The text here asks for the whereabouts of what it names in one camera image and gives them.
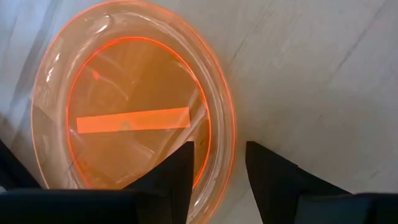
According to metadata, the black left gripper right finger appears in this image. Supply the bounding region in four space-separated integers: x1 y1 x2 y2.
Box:
245 141 398 224

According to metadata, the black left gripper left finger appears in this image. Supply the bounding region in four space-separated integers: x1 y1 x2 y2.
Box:
0 141 195 224

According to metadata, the orange transparent plastic plate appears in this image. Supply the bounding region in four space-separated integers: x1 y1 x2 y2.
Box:
30 0 238 224

